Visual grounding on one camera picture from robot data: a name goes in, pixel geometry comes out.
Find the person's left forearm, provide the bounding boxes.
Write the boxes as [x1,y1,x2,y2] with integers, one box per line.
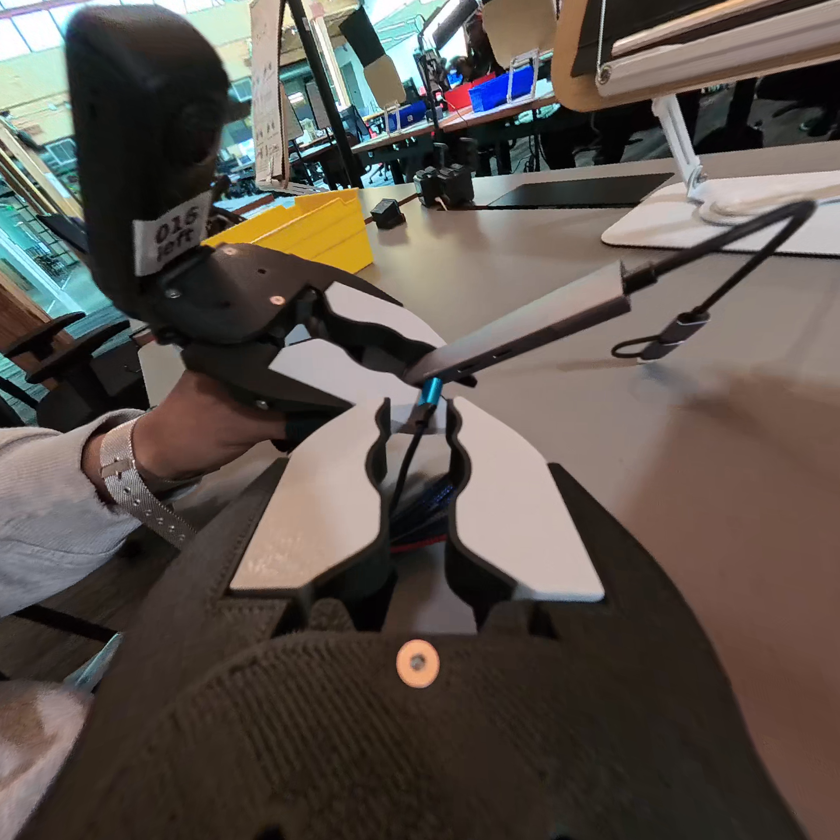
[0,408,165,618]

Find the person's arm in grey sleeve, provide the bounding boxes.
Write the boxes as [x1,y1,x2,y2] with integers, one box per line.
[0,679,93,840]

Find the small red plastic bin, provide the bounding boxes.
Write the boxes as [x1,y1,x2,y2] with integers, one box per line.
[445,73,496,109]

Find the yellow plastic bin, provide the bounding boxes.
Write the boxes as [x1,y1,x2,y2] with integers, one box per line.
[200,188,375,275]

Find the blue braided USB cable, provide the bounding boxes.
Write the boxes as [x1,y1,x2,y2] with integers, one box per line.
[387,376,457,555]

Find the grey desk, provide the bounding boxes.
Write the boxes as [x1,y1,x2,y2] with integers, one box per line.
[138,141,840,840]

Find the printed cardboard sign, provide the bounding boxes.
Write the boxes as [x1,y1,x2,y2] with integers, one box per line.
[249,0,293,191]

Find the black desk mat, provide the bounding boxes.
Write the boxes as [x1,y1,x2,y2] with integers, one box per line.
[486,172,677,210]

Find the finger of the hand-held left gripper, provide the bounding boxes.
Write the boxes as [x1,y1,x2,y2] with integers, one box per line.
[317,280,450,383]
[269,339,452,435]

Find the black office chair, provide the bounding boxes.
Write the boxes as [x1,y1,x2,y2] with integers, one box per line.
[0,311,152,427]

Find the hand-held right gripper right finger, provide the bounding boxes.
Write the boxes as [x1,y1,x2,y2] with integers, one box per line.
[446,395,606,603]

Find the person's left hand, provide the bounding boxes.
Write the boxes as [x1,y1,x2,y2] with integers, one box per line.
[131,371,293,493]

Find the white monitor stand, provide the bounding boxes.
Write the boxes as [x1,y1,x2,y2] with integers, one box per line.
[600,95,840,258]

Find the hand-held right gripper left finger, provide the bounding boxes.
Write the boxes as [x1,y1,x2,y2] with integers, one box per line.
[228,397,389,599]

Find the black battery chargers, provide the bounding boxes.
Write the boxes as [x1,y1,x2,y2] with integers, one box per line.
[413,164,475,210]

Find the silver mesh wristwatch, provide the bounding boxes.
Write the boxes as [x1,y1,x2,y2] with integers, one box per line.
[98,413,198,551]

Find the grey USB hub with cable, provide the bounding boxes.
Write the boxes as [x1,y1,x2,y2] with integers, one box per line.
[402,200,818,388]

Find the black pole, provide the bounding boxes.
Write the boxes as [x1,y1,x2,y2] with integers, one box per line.
[285,0,365,191]

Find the tan board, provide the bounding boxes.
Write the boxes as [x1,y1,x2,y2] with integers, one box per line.
[363,56,408,109]
[482,0,559,70]

